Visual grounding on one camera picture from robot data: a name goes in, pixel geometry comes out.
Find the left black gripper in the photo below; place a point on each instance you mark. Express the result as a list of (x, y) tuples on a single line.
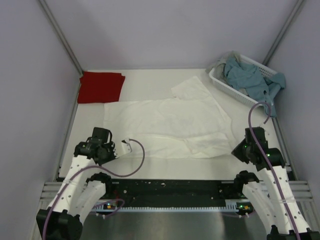
[(112, 147)]

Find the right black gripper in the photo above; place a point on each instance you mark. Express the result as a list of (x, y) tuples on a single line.
[(236, 152)]

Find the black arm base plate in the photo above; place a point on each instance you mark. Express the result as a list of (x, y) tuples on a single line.
[(172, 193)]

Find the light blue t-shirt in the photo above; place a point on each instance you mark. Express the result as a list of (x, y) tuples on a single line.
[(248, 77)]

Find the folded red t-shirt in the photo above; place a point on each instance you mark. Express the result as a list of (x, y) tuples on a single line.
[(100, 87)]

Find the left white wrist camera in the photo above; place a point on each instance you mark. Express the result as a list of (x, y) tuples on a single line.
[(122, 148)]

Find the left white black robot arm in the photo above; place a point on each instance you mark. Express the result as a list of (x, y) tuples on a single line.
[(85, 183)]

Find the aluminium frame post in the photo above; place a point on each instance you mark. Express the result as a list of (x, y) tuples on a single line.
[(292, 17), (60, 35)]

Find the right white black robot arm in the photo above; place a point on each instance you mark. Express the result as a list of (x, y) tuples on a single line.
[(269, 190)]

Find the grey crumpled t-shirt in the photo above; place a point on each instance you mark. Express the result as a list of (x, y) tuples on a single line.
[(219, 64)]

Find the right aluminium frame post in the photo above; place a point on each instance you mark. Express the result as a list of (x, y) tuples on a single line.
[(292, 17)]

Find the white floral print t-shirt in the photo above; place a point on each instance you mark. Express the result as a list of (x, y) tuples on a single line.
[(189, 125)]

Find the left aluminium frame post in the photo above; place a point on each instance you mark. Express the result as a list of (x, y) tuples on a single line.
[(60, 35)]

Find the slotted grey cable duct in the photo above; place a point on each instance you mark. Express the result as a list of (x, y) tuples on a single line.
[(230, 206)]

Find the white plastic laundry basket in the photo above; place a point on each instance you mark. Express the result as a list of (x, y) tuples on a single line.
[(240, 95)]

